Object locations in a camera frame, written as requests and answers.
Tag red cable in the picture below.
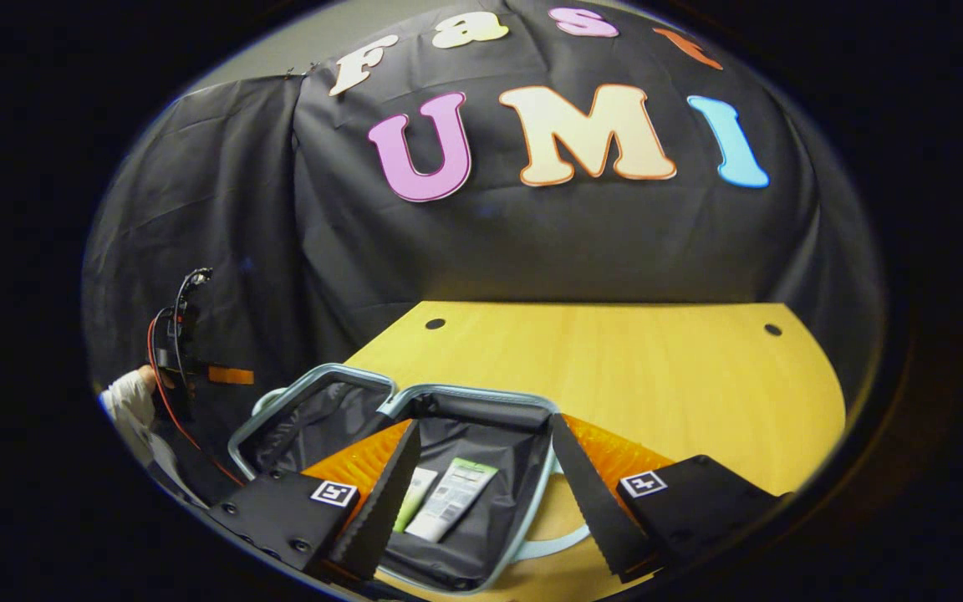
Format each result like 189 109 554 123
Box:
145 309 246 487

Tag green and white tube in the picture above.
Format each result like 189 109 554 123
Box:
393 466 440 534

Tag black backdrop cloth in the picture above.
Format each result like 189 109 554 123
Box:
80 0 888 503

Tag light blue suitcase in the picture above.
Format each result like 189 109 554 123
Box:
227 363 593 594

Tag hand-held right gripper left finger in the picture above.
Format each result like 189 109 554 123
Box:
208 420 422 582

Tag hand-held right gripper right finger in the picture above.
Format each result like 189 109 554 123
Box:
548 413 785 584

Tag white tube with green top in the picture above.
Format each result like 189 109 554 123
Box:
405 457 500 543

